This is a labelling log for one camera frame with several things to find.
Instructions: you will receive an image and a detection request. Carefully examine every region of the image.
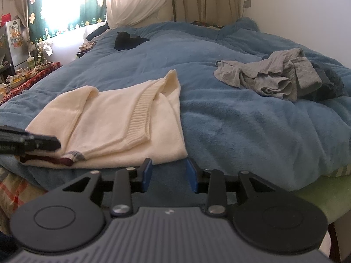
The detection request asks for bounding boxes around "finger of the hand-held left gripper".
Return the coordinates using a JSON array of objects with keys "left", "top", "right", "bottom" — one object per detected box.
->
[{"left": 26, "top": 134, "right": 61, "bottom": 151}]

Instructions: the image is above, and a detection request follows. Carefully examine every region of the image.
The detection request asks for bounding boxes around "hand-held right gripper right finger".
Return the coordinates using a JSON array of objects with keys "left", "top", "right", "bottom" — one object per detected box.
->
[{"left": 186, "top": 159, "right": 278, "bottom": 216}]

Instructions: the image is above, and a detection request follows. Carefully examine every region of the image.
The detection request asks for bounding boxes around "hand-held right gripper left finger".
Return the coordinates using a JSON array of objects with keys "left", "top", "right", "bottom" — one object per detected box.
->
[{"left": 63, "top": 158, "right": 152, "bottom": 217}]

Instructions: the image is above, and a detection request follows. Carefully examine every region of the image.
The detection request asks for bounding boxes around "cream knit vest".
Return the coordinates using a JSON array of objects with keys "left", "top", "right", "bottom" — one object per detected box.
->
[{"left": 19, "top": 70, "right": 188, "bottom": 169}]

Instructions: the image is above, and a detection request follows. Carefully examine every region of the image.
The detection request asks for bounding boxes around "colourful striped bed sheet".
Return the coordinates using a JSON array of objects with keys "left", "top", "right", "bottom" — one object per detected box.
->
[{"left": 0, "top": 164, "right": 351, "bottom": 225}]

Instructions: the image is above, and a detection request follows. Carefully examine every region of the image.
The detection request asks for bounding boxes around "red patterned tablecloth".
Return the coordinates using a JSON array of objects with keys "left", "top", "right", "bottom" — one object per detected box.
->
[{"left": 0, "top": 62, "right": 63, "bottom": 106}]

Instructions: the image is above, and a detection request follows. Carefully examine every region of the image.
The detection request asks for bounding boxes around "blue fleece blanket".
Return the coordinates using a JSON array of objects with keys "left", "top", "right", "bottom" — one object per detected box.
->
[{"left": 0, "top": 18, "right": 351, "bottom": 198}]

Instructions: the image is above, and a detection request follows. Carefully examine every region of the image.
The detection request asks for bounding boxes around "silver fridge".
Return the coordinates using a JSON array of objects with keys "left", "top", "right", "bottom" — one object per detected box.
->
[{"left": 0, "top": 19, "right": 29, "bottom": 83}]

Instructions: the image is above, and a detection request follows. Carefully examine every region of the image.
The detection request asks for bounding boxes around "white flower bouquet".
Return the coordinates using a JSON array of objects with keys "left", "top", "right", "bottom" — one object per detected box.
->
[{"left": 37, "top": 40, "right": 54, "bottom": 65}]

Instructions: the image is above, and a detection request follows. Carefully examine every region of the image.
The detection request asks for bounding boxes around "dark wooden nightstand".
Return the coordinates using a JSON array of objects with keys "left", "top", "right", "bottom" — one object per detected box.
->
[{"left": 75, "top": 42, "right": 95, "bottom": 58}]

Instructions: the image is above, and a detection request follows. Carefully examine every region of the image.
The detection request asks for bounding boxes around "grey shirt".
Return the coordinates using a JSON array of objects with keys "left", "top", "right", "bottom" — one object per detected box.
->
[{"left": 214, "top": 48, "right": 322, "bottom": 102}]

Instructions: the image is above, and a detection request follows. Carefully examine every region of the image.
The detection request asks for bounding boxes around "dark blue pillow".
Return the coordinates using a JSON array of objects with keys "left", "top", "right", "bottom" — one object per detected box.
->
[{"left": 86, "top": 22, "right": 110, "bottom": 40}]

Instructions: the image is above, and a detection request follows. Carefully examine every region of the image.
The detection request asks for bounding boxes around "black cloth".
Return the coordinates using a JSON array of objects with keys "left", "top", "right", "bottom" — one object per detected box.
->
[{"left": 115, "top": 31, "right": 151, "bottom": 51}]

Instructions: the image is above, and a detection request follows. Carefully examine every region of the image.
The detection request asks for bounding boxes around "green bed base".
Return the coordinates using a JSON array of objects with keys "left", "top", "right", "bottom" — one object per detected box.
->
[{"left": 295, "top": 174, "right": 351, "bottom": 225}]

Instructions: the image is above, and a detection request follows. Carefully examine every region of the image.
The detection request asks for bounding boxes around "green printed curtain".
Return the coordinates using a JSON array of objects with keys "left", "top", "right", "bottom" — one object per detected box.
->
[{"left": 27, "top": 0, "right": 107, "bottom": 43}]

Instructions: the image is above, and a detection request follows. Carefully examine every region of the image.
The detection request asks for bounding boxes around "patterned pillow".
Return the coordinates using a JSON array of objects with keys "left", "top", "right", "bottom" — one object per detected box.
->
[{"left": 190, "top": 20, "right": 225, "bottom": 29}]

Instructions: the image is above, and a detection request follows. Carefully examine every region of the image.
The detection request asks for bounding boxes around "dark blue garment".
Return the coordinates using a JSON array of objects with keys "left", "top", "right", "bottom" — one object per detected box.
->
[{"left": 299, "top": 60, "right": 349, "bottom": 100}]

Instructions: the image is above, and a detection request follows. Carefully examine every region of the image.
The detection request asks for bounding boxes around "white sheer curtain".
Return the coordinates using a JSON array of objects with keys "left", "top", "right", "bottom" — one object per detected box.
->
[{"left": 106, "top": 0, "right": 176, "bottom": 29}]

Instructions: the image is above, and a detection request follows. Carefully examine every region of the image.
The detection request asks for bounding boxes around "beige curtain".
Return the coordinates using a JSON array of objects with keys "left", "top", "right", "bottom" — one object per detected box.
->
[{"left": 170, "top": 0, "right": 243, "bottom": 26}]

